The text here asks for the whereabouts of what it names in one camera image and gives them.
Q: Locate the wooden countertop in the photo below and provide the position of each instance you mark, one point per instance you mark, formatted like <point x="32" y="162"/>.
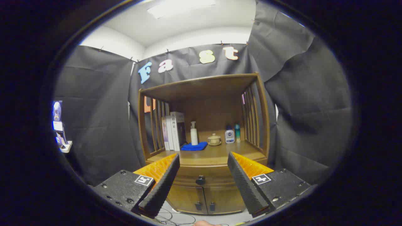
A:
<point x="220" y="153"/>

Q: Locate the wooden cabinet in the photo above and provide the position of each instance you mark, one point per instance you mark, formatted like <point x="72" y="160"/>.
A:
<point x="207" y="106"/>

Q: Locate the lidded ceramic teacup with saucer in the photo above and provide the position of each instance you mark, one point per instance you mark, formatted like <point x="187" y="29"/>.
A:
<point x="214" y="139"/>

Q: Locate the lavender book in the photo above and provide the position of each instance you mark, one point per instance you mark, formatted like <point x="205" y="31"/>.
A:
<point x="164" y="135"/>

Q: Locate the blue folded cloth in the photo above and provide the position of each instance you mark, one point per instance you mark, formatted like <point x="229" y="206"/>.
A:
<point x="194" y="146"/>

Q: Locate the ceiling light panel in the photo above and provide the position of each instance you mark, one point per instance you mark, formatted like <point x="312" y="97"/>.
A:
<point x="179" y="8"/>

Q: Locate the white pump bottle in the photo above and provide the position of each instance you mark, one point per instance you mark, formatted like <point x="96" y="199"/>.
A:
<point x="194" y="136"/>

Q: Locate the white lotion bottle blue cap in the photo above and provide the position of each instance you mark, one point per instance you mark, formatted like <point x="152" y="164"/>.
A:
<point x="229" y="136"/>

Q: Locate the wooden cabinet door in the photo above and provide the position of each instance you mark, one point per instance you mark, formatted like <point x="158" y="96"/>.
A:
<point x="185" y="199"/>
<point x="226" y="197"/>

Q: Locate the teal slim bottle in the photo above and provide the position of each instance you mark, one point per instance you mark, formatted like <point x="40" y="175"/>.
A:
<point x="237" y="133"/>

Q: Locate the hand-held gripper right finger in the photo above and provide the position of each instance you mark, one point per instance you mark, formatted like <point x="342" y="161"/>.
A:
<point x="245" y="185"/>

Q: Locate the white book with dark cover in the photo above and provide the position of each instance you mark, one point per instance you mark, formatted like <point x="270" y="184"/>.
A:
<point x="176" y="131"/>

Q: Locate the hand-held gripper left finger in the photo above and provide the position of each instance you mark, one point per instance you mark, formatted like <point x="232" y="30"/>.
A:
<point x="163" y="185"/>

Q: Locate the wooden drawer with black knob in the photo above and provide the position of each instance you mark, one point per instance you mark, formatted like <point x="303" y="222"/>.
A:
<point x="213" y="175"/>

